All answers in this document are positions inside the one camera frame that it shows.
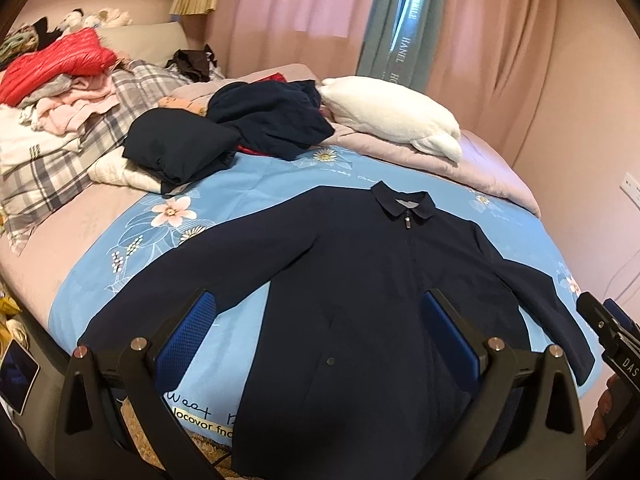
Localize beige padded headboard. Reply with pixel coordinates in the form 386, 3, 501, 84
96, 22, 190, 67

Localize blue-grey lettered curtain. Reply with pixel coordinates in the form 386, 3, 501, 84
356, 0, 445, 92

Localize navy collared zip jacket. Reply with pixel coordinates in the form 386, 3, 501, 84
81, 183, 594, 479

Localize person's right hand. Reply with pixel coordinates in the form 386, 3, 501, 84
585, 374, 620, 448

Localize plush toys on headboard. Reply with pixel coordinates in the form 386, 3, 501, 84
55, 8, 132, 35

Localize light blue floral bedsheet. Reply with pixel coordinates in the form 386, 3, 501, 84
48, 148, 580, 446

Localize grey plaid blanket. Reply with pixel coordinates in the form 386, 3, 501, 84
1, 60, 192, 255

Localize pink curtain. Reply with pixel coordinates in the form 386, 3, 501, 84
206, 0, 558, 162

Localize red puffer jacket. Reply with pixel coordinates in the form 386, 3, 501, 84
1, 28, 117, 107

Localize red garment under navy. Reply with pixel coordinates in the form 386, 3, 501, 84
238, 73, 286, 156

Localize white fluffy pillow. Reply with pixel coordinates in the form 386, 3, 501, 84
319, 76, 462, 162

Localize pink clothes pile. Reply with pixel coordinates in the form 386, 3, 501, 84
17, 73, 119, 136

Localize crumpled navy garment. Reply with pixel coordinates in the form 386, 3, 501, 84
206, 79, 334, 162

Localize folded dark navy garment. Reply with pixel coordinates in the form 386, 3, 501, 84
122, 108, 240, 195

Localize pale pink quilt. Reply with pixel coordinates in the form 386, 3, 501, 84
169, 64, 541, 218

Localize cream folded blanket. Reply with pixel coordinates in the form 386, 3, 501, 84
88, 146, 189, 196

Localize white wall socket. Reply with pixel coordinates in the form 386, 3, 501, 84
620, 172, 640, 209

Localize black garment by headboard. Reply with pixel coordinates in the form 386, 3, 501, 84
165, 44, 217, 82

